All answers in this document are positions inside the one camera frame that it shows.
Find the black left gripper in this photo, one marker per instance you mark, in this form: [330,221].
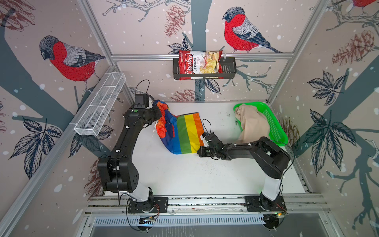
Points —
[158,114]

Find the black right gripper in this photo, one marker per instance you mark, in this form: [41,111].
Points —
[201,154]

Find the rainbow striped shorts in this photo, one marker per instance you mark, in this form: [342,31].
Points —
[179,134]

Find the beige shorts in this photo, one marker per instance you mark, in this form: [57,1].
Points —
[253,123]

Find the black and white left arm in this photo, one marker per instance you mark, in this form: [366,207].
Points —
[117,172]

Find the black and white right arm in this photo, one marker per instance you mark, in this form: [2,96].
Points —
[272,160]

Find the green plastic tray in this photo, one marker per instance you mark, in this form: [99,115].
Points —
[276,134]

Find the red cassava chips bag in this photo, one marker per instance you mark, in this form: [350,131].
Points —
[199,62]

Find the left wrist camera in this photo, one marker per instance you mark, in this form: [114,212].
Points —
[142,101]

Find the white wire mesh shelf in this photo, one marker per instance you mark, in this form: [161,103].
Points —
[96,113]

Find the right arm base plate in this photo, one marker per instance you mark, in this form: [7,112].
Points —
[261,203]

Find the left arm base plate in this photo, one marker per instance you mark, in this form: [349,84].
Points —
[160,204]

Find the black wire basket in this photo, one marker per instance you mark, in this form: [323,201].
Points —
[228,66]

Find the aluminium horizontal frame bar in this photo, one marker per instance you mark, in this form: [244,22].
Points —
[165,57]

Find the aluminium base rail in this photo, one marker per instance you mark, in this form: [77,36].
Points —
[207,204]

